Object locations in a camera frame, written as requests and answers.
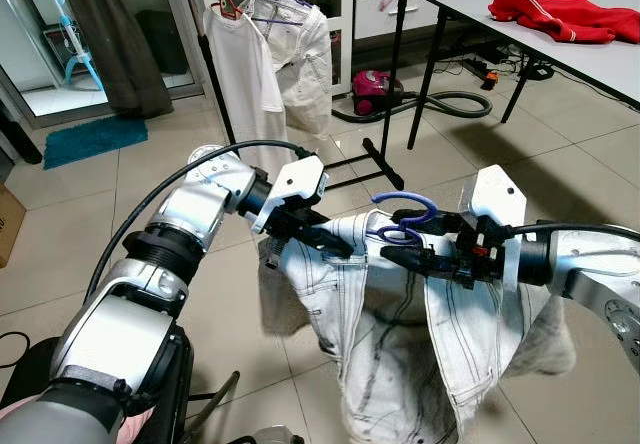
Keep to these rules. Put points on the black power strip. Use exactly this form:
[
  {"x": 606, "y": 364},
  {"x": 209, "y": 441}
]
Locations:
[{"x": 480, "y": 64}]

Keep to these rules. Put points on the pink cushion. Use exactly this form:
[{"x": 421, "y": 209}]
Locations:
[{"x": 135, "y": 429}]

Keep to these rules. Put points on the red garment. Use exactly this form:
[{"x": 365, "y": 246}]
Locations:
[{"x": 580, "y": 14}]

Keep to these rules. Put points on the dark grey curtain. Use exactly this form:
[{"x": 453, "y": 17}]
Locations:
[{"x": 115, "y": 34}]

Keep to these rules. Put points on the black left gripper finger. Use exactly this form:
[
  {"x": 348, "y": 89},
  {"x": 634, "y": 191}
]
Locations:
[{"x": 335, "y": 244}]

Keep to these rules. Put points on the blue floor mat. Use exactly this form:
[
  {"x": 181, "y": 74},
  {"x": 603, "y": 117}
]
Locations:
[{"x": 95, "y": 142}]

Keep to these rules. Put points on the silver robot left leg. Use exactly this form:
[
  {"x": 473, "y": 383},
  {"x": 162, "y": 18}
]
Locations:
[{"x": 275, "y": 436}]

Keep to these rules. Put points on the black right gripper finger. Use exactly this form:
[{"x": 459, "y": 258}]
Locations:
[
  {"x": 445, "y": 226},
  {"x": 415, "y": 259}
]

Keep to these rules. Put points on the brown cardboard box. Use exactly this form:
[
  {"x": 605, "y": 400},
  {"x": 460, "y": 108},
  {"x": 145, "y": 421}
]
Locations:
[{"x": 10, "y": 226}]

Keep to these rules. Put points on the black clothes rack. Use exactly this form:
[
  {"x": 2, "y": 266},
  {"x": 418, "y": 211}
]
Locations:
[{"x": 394, "y": 64}]

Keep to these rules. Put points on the white hanging shirt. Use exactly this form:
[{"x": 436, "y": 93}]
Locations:
[{"x": 245, "y": 84}]

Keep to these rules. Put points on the white jeans black stitching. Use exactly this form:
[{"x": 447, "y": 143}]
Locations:
[{"x": 460, "y": 344}]

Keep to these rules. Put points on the magenta vacuum cleaner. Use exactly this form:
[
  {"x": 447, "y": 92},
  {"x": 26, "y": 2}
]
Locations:
[{"x": 372, "y": 89}]

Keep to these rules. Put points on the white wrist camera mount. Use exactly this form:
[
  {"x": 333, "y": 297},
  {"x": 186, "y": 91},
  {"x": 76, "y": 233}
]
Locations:
[
  {"x": 495, "y": 194},
  {"x": 295, "y": 179}
]

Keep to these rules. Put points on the white table black legs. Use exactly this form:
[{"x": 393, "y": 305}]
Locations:
[{"x": 580, "y": 59}]

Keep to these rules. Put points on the white glass-door cabinet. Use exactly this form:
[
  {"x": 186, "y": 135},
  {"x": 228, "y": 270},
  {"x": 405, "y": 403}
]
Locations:
[{"x": 375, "y": 29}]

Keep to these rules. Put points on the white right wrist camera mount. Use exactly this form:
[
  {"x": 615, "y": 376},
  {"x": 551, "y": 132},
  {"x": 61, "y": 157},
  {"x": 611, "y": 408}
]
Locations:
[{"x": 495, "y": 194}]

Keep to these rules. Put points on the red hanger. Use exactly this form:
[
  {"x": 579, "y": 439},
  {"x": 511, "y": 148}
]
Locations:
[{"x": 232, "y": 11}]

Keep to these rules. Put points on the off-white denim garment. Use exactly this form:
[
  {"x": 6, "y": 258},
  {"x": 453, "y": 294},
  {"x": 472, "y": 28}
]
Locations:
[{"x": 305, "y": 74}]

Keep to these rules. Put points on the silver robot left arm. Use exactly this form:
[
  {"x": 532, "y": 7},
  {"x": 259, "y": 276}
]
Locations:
[{"x": 110, "y": 314}]

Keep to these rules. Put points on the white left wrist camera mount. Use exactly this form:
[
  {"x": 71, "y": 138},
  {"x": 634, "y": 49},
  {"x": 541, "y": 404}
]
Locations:
[{"x": 295, "y": 179}]

